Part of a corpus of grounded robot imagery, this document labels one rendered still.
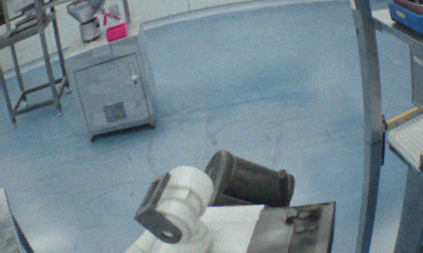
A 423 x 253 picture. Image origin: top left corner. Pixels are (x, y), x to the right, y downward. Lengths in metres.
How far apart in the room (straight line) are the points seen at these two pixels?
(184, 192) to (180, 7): 5.84
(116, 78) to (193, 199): 3.08
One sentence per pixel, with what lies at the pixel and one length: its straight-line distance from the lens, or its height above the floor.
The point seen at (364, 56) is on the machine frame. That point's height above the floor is 1.15.
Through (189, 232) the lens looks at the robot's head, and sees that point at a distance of 0.64.
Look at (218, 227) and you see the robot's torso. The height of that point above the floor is 1.26.
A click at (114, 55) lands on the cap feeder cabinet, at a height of 0.65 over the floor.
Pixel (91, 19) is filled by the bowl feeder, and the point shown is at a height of 0.94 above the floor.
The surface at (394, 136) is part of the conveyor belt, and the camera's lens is 1.70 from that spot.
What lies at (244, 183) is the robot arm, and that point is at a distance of 0.87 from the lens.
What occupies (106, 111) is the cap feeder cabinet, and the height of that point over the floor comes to 0.23.
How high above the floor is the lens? 1.73
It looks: 26 degrees down
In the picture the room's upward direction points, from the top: 12 degrees counter-clockwise
